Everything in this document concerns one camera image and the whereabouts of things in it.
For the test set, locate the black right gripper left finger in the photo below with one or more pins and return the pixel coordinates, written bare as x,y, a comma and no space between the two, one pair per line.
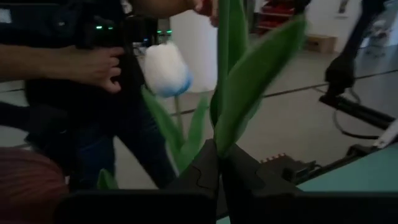
202,180

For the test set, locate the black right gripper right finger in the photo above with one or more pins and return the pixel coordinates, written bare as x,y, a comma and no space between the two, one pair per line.
248,186

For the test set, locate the white artificial tulip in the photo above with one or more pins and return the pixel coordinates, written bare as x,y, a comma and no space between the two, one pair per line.
164,68

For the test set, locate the person's forearm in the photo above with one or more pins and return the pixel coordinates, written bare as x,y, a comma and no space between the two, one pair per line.
31,62

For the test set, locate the person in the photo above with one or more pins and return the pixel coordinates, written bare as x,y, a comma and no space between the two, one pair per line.
136,146

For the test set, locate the white board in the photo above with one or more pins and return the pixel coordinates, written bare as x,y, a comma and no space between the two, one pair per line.
199,37

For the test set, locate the black floor stand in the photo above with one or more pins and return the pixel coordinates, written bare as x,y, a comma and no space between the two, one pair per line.
340,74

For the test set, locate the person's hand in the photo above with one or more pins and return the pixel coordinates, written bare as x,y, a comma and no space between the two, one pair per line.
96,68

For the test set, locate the cardboard box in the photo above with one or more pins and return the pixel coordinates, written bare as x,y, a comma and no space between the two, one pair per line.
321,43

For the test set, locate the red shelf rack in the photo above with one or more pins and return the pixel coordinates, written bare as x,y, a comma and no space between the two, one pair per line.
276,9

